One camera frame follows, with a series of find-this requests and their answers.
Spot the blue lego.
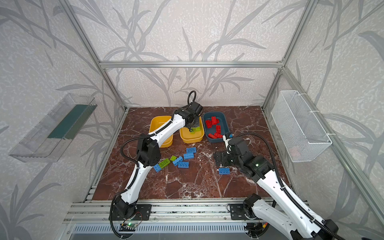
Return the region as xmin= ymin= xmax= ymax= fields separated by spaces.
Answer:
xmin=173 ymin=157 xmax=184 ymax=166
xmin=153 ymin=164 xmax=162 ymax=173
xmin=219 ymin=168 xmax=231 ymax=175
xmin=186 ymin=147 xmax=197 ymax=154
xmin=177 ymin=162 xmax=190 ymax=169
xmin=183 ymin=153 xmax=195 ymax=160

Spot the yellow plastic bin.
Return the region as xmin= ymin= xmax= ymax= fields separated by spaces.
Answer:
xmin=149 ymin=115 xmax=174 ymax=149
xmin=180 ymin=119 xmax=205 ymax=144

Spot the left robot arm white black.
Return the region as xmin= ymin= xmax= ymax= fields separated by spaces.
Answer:
xmin=109 ymin=102 xmax=203 ymax=222

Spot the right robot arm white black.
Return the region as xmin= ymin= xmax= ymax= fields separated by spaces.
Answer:
xmin=214 ymin=133 xmax=342 ymax=240

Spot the dark teal plastic bin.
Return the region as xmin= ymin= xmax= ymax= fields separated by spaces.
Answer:
xmin=203 ymin=112 xmax=230 ymax=143

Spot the blue lego top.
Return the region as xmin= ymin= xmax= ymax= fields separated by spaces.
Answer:
xmin=186 ymin=147 xmax=197 ymax=154

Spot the right wiring bundle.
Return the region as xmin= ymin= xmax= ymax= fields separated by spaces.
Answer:
xmin=244 ymin=221 xmax=270 ymax=238

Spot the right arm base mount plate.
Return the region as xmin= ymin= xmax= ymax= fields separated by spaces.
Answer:
xmin=228 ymin=204 xmax=257 ymax=220

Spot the white wire mesh basket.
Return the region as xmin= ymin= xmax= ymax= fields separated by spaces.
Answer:
xmin=272 ymin=90 xmax=333 ymax=163

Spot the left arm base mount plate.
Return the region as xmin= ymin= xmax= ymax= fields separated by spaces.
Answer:
xmin=120 ymin=204 xmax=152 ymax=221

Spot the aluminium frame crossbar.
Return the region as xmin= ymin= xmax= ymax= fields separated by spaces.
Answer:
xmin=99 ymin=61 xmax=283 ymax=69

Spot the left circuit board with wires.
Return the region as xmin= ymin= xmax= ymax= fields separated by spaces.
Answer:
xmin=119 ymin=212 xmax=143 ymax=232

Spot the aluminium front rail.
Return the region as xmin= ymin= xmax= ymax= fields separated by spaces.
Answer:
xmin=64 ymin=198 xmax=245 ymax=223

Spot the clear plastic wall shelf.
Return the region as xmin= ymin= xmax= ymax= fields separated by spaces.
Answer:
xmin=9 ymin=94 xmax=98 ymax=163

